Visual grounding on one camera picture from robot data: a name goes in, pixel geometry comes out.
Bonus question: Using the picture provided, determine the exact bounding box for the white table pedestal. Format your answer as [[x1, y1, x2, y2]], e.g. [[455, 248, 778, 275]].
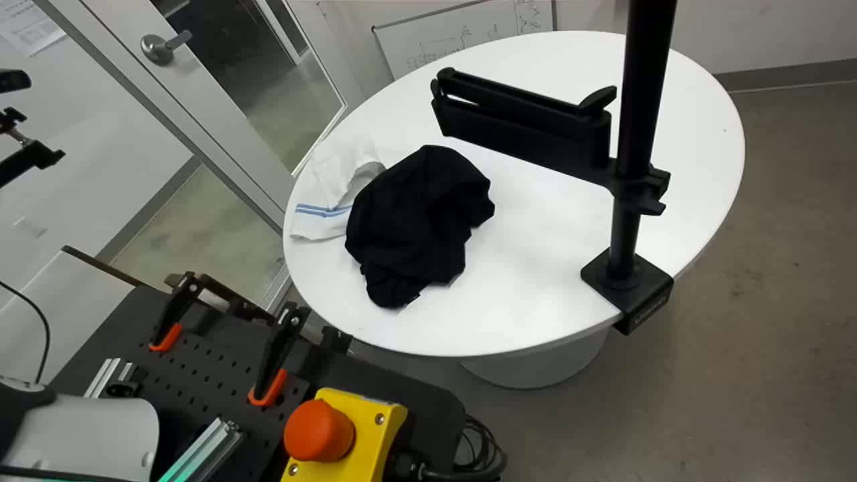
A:
[[459, 333, 606, 390]]

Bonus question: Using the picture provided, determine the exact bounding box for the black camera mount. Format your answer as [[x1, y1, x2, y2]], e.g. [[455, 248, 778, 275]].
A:
[[0, 66, 67, 189]]

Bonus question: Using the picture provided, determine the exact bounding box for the black table clamp base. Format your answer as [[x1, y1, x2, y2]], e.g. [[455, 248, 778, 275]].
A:
[[578, 247, 677, 338]]

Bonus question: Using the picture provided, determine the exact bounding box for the short aluminium extrusion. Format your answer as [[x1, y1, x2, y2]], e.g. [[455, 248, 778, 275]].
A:
[[84, 355, 138, 402]]

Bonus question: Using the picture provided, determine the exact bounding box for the black perforated mounting board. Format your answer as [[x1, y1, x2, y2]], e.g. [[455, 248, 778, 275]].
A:
[[48, 283, 469, 482]]

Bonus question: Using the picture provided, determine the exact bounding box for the silver door handle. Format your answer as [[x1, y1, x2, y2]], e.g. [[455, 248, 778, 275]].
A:
[[140, 26, 195, 66]]

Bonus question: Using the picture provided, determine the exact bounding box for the white framed glass door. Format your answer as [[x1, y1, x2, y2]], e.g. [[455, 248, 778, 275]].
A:
[[35, 0, 359, 231]]

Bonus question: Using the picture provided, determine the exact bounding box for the thin dark metal bar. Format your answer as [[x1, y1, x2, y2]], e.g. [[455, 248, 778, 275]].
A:
[[61, 243, 175, 296]]

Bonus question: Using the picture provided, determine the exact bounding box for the black clamp with orange handle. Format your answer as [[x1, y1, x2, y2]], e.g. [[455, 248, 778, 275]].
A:
[[248, 299, 313, 413], [144, 270, 227, 358]]

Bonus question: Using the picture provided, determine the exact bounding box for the black vertical stand pole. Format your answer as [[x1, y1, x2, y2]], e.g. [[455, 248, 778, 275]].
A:
[[598, 0, 681, 270]]

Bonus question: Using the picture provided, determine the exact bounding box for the white towel with blue stripes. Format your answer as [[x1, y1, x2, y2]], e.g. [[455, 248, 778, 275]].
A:
[[285, 159, 390, 243]]

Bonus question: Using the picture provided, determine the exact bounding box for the red emergency stop button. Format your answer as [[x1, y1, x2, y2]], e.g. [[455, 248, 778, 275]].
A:
[[281, 397, 359, 462]]

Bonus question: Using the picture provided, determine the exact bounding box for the black cable bundle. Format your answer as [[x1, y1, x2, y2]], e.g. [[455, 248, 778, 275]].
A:
[[392, 413, 509, 482]]

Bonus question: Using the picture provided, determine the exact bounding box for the thin black cable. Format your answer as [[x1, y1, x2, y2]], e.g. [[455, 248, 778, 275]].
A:
[[0, 278, 53, 388]]

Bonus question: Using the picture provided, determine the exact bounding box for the white paper sheet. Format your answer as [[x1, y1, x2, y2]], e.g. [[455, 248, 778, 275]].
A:
[[0, 0, 67, 59]]

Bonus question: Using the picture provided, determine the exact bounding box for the long aluminium extrusion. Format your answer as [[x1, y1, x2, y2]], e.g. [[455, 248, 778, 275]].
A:
[[158, 414, 244, 482]]

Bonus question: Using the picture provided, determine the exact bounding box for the black cloth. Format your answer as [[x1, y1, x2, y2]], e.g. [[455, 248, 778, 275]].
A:
[[343, 141, 498, 314]]

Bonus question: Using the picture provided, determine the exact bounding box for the yellow emergency stop box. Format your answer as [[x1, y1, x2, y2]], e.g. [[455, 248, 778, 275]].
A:
[[278, 385, 411, 482]]

